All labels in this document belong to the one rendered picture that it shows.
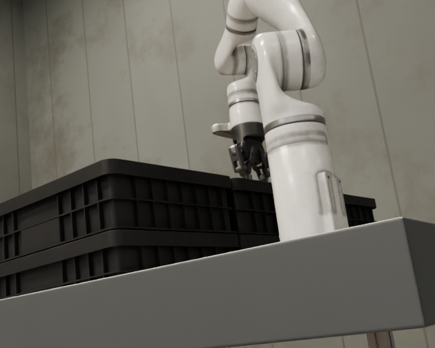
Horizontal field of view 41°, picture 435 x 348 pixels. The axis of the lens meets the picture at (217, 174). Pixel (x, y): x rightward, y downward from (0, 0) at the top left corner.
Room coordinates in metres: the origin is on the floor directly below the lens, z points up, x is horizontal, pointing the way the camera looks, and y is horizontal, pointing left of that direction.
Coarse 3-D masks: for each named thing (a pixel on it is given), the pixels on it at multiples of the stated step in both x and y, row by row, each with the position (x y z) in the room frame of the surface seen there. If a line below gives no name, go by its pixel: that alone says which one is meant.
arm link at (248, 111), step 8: (240, 104) 1.24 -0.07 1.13; (248, 104) 1.24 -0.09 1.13; (256, 104) 1.25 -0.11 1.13; (232, 112) 1.25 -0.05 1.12; (240, 112) 1.24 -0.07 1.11; (248, 112) 1.24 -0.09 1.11; (256, 112) 1.25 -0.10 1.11; (232, 120) 1.26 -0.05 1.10; (240, 120) 1.24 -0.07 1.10; (248, 120) 1.24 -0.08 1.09; (256, 120) 1.24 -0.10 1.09; (216, 128) 1.27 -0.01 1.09; (224, 128) 1.28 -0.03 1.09; (224, 136) 1.32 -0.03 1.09
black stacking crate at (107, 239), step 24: (96, 240) 0.87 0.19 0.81; (120, 240) 0.85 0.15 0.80; (144, 240) 0.89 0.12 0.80; (168, 240) 0.93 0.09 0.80; (192, 240) 0.97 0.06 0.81; (216, 240) 1.02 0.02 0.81; (0, 264) 1.05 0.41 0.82; (24, 264) 1.00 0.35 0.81; (48, 264) 0.97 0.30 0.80; (72, 264) 0.93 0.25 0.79; (96, 264) 0.89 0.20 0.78; (120, 264) 0.86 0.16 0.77; (144, 264) 0.90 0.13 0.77; (0, 288) 1.07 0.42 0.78; (24, 288) 1.02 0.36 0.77; (48, 288) 0.97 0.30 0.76
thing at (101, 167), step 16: (112, 160) 0.85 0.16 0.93; (128, 160) 0.88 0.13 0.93; (64, 176) 0.92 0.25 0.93; (80, 176) 0.89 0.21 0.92; (96, 176) 0.86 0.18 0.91; (144, 176) 0.90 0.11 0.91; (160, 176) 0.93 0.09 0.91; (176, 176) 0.95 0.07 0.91; (192, 176) 0.98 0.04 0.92; (208, 176) 1.02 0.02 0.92; (224, 176) 1.05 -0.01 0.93; (32, 192) 0.97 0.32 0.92; (48, 192) 0.94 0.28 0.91; (0, 208) 1.04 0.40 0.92; (16, 208) 1.01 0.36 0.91
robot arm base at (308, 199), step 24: (288, 144) 0.80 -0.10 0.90; (312, 144) 0.79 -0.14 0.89; (288, 168) 0.80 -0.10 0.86; (312, 168) 0.79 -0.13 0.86; (288, 192) 0.80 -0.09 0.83; (312, 192) 0.79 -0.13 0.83; (336, 192) 0.82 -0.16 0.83; (288, 216) 0.81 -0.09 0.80; (312, 216) 0.79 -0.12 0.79; (336, 216) 0.80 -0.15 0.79
